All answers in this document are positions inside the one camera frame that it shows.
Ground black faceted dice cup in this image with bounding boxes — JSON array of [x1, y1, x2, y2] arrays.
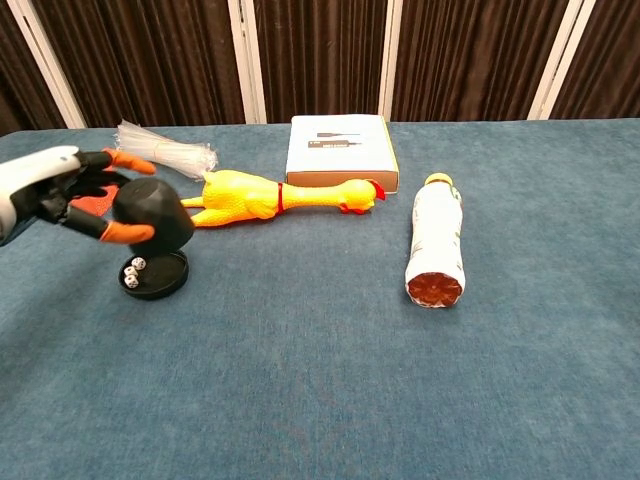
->
[[110, 178, 197, 251]]

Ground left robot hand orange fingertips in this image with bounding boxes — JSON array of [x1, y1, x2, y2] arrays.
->
[[0, 145, 158, 246]]

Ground white flat product box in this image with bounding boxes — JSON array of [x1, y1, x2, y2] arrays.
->
[[284, 114, 401, 196]]

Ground white frame post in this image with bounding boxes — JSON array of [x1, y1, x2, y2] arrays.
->
[[6, 0, 88, 130], [226, 0, 268, 125], [526, 0, 597, 121], [377, 0, 404, 123]]

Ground orange foam cube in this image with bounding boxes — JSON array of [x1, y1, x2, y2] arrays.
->
[[67, 182, 122, 217]]

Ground yellow rubber chicken toy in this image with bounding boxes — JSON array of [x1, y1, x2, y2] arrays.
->
[[178, 169, 388, 229]]

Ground dark brown curtain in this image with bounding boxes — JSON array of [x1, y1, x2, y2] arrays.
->
[[0, 0, 640, 136]]

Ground clear plastic bag bundle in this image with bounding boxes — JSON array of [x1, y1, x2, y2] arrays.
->
[[114, 119, 220, 182]]

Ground black round cup base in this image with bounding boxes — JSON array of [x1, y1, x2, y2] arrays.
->
[[117, 248, 191, 302]]

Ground blue table cloth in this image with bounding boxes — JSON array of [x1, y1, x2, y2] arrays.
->
[[0, 117, 640, 480]]

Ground white labelled drink bottle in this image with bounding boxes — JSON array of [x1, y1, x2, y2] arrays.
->
[[404, 172, 467, 310]]

